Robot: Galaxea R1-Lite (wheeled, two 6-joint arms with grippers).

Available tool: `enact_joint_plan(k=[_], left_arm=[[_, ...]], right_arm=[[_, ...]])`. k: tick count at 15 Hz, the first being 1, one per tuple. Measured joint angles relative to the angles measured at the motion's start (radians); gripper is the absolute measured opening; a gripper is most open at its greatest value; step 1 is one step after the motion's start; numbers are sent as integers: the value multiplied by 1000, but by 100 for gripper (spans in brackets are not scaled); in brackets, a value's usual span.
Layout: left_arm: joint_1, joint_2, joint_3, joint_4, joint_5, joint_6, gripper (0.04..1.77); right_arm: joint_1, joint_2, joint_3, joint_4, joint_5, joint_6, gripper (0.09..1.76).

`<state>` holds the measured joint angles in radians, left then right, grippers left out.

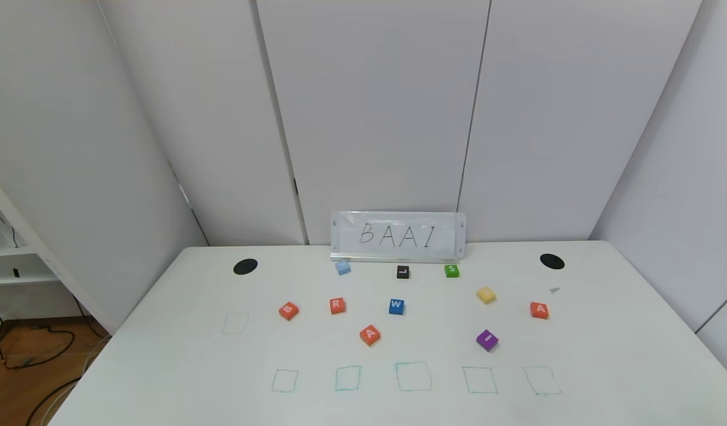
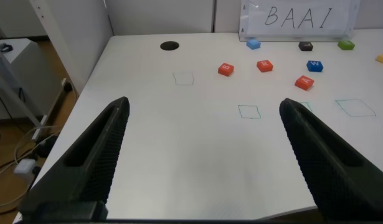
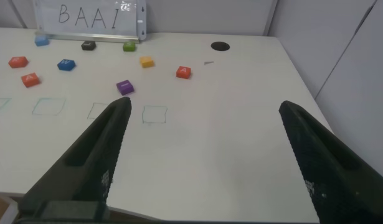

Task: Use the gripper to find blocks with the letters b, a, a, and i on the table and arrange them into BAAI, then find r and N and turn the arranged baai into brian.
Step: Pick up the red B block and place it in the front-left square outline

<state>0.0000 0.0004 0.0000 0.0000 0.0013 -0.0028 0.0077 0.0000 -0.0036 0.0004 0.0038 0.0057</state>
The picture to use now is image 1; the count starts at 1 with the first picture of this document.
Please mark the orange letter A block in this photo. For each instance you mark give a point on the orange letter A block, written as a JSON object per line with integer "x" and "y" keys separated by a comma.
{"x": 370, "y": 335}
{"x": 539, "y": 310}

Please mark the orange letter B block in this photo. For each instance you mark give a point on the orange letter B block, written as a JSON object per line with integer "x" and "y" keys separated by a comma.
{"x": 288, "y": 310}

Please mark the white BAAI sign board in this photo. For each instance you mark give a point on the white BAAI sign board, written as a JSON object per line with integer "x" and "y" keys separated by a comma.
{"x": 398, "y": 235}

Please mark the light blue letter block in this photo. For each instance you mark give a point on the light blue letter block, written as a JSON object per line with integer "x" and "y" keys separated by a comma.
{"x": 343, "y": 268}

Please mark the black letter L block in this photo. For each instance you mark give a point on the black letter L block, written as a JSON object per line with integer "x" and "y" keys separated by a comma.
{"x": 403, "y": 272}

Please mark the orange letter R block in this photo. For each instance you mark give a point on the orange letter R block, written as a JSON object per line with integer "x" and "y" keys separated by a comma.
{"x": 338, "y": 305}

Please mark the blue letter W block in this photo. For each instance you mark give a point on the blue letter W block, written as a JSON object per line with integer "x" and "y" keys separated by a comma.
{"x": 396, "y": 306}

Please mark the green letter S block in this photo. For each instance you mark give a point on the green letter S block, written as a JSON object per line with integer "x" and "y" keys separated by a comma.
{"x": 452, "y": 270}

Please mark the yellow letter block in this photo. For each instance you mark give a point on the yellow letter block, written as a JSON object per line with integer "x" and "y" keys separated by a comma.
{"x": 486, "y": 294}

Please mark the purple letter I block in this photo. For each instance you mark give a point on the purple letter I block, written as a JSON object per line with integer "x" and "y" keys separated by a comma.
{"x": 487, "y": 340}

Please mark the white shelf unit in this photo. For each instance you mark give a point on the white shelf unit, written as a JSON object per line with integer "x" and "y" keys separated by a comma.
{"x": 14, "y": 251}

